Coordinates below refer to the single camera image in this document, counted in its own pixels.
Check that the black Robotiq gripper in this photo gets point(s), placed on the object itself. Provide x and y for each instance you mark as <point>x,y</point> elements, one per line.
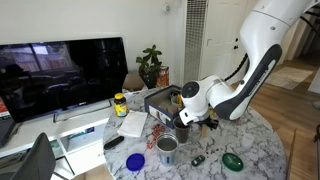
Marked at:
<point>208,121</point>

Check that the brown wooden block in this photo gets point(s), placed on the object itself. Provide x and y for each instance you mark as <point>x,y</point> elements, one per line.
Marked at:
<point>204,131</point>

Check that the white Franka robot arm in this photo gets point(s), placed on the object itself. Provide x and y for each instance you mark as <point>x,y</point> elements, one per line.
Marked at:
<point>260,43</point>

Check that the black car key fob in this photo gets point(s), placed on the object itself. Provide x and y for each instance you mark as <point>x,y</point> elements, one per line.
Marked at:
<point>198,160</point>

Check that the black flat screen television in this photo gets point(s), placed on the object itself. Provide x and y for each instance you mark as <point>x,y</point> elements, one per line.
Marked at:
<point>63,73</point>

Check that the white cup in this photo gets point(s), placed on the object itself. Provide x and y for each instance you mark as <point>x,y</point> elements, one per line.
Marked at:
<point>174,99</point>

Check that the striped metal tumbler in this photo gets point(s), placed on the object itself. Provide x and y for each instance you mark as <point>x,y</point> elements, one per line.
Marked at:
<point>167,151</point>

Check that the green round lid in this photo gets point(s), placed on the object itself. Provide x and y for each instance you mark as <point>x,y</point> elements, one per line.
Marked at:
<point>232,162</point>

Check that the dark blue open shoebox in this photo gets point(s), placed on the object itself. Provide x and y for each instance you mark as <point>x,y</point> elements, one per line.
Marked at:
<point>160,108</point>

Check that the red snack packet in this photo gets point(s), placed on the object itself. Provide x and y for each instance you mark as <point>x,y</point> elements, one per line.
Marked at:
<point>155,135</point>

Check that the blue round lid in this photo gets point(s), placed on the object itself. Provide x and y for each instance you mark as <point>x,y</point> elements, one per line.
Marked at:
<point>135,162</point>

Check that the green potted plant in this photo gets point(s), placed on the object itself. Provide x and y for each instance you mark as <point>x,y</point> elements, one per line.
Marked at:
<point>150,65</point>

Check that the open brown cardboard box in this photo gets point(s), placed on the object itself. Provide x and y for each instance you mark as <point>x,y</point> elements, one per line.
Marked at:
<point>132,82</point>

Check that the yellow lid vitamin bottle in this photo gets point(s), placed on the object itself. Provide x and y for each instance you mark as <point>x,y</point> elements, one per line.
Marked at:
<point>120,106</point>

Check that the black remote control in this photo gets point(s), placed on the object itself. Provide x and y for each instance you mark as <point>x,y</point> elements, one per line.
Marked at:
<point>113,142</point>

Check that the white door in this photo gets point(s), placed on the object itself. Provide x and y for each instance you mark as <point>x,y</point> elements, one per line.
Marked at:
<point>223,36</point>

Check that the patterned floor rug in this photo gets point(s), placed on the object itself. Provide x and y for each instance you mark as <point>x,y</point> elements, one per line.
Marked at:
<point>289,77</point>

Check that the white television stand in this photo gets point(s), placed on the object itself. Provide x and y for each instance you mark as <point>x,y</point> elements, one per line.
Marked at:
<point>80,133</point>

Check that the grey chair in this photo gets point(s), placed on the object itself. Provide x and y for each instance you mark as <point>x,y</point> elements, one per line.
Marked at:
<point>36,160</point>

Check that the dark laptop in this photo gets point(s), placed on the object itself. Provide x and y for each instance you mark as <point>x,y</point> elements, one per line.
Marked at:
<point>6,128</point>

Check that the white wall heater grille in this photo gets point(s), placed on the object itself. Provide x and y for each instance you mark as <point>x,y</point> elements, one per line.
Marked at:
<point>195,40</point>

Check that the white wall thermostat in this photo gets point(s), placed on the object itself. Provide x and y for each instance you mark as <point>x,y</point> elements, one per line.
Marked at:
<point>166,8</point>

